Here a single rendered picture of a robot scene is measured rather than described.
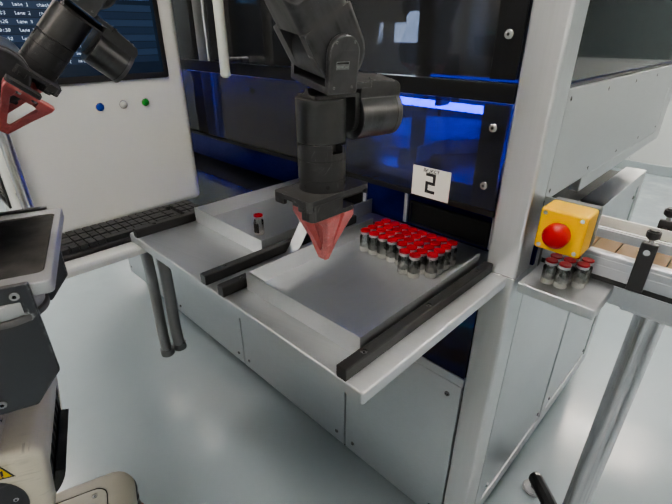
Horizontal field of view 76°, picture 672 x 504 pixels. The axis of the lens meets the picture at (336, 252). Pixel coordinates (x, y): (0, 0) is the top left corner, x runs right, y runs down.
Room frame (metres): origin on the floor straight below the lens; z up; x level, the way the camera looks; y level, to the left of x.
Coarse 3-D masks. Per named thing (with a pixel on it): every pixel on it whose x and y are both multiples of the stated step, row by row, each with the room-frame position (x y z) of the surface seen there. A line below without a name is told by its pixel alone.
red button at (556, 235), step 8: (552, 224) 0.63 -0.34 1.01; (560, 224) 0.62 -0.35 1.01; (544, 232) 0.62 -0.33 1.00; (552, 232) 0.61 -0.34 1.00; (560, 232) 0.61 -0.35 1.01; (568, 232) 0.61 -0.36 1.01; (544, 240) 0.62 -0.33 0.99; (552, 240) 0.61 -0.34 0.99; (560, 240) 0.60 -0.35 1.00; (568, 240) 0.61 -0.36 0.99; (552, 248) 0.61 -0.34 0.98; (560, 248) 0.61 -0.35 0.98
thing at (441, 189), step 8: (416, 168) 0.84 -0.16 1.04; (424, 168) 0.82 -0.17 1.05; (416, 176) 0.83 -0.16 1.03; (424, 176) 0.82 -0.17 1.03; (440, 176) 0.80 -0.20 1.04; (448, 176) 0.79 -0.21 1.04; (416, 184) 0.83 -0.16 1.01; (424, 184) 0.82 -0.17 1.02; (440, 184) 0.80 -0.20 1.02; (448, 184) 0.78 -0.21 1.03; (416, 192) 0.83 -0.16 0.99; (424, 192) 0.82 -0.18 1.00; (440, 192) 0.79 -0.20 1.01; (448, 192) 0.78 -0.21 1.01; (440, 200) 0.79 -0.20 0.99
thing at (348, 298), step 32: (288, 256) 0.71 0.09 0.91; (352, 256) 0.77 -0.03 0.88; (256, 288) 0.63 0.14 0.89; (288, 288) 0.65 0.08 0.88; (320, 288) 0.65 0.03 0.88; (352, 288) 0.65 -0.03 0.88; (384, 288) 0.65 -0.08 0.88; (416, 288) 0.65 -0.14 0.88; (320, 320) 0.52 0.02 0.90; (352, 320) 0.55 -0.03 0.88; (384, 320) 0.51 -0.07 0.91; (352, 352) 0.48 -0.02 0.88
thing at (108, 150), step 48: (0, 0) 1.06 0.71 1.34; (48, 0) 1.13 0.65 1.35; (144, 0) 1.29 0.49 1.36; (144, 48) 1.27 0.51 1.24; (48, 96) 1.09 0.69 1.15; (96, 96) 1.17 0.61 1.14; (144, 96) 1.26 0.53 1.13; (48, 144) 1.07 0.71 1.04; (96, 144) 1.15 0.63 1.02; (144, 144) 1.24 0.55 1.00; (192, 144) 1.35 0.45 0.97; (0, 192) 1.09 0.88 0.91; (48, 192) 1.05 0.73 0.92; (96, 192) 1.13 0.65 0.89; (144, 192) 1.22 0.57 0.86; (192, 192) 1.33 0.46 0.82
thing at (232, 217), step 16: (256, 192) 1.08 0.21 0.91; (272, 192) 1.12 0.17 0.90; (208, 208) 0.98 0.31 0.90; (224, 208) 1.01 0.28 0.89; (240, 208) 1.04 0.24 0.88; (256, 208) 1.04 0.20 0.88; (272, 208) 1.04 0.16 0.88; (288, 208) 1.04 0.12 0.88; (368, 208) 1.01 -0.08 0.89; (208, 224) 0.91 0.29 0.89; (224, 224) 0.87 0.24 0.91; (240, 224) 0.93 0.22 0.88; (272, 224) 0.93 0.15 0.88; (288, 224) 0.93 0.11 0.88; (240, 240) 0.83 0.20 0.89; (256, 240) 0.78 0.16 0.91; (272, 240) 0.79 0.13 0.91
